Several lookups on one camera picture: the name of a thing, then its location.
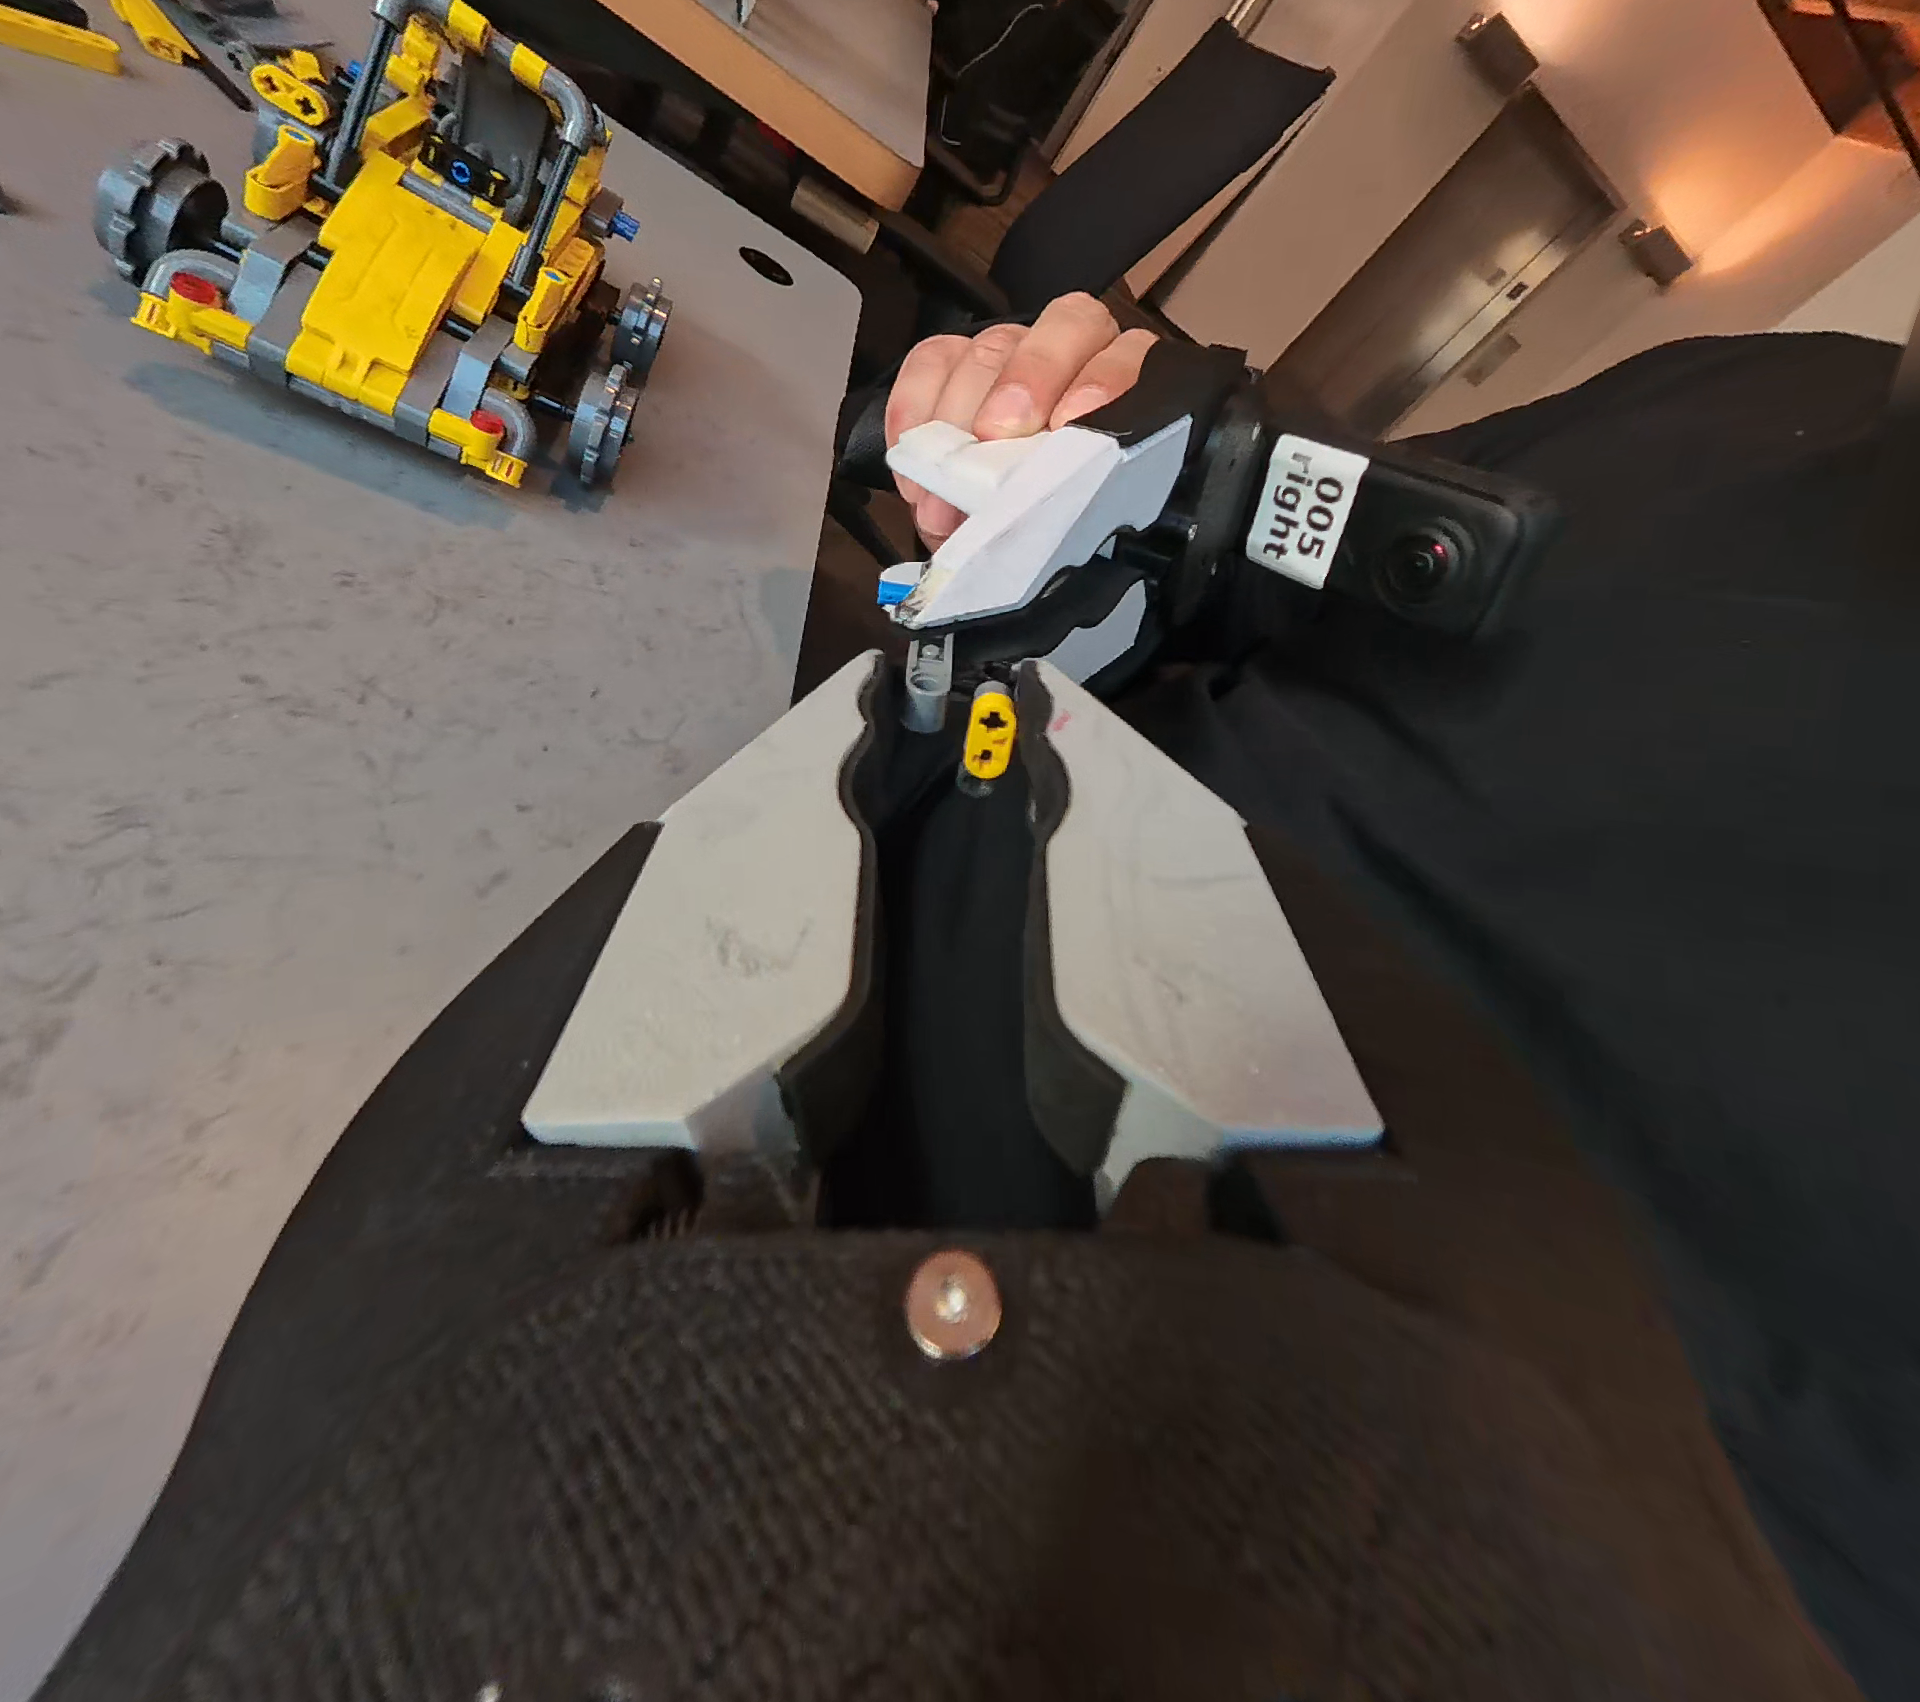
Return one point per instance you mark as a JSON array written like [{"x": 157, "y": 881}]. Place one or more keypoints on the yellow toy vehicle model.
[{"x": 389, "y": 262}]

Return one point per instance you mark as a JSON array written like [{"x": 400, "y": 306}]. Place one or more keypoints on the person's black clothing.
[{"x": 1650, "y": 985}]

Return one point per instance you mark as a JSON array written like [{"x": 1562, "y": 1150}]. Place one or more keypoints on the pile of building pieces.
[{"x": 90, "y": 10}]

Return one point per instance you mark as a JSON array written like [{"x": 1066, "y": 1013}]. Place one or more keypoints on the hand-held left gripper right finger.
[{"x": 1203, "y": 985}]

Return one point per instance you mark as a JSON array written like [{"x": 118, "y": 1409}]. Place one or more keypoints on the grey door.
[{"x": 1470, "y": 262}]

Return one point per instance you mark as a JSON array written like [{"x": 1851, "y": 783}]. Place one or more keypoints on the grey gear rack piece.
[{"x": 924, "y": 684}]

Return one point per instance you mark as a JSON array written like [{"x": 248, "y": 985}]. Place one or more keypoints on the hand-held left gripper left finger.
[{"x": 704, "y": 966}]

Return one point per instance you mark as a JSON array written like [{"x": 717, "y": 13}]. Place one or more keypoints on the small yellow two-hole beam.
[{"x": 992, "y": 735}]

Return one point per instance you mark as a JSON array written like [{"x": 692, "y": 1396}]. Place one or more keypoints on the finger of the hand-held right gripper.
[
  {"x": 1050, "y": 523},
  {"x": 1103, "y": 637}
]

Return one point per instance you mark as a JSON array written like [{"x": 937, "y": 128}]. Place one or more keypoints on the wall lamp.
[
  {"x": 1655, "y": 251},
  {"x": 1497, "y": 52}
]

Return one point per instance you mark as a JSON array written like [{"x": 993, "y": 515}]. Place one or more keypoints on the person's right hand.
[{"x": 1021, "y": 369}]

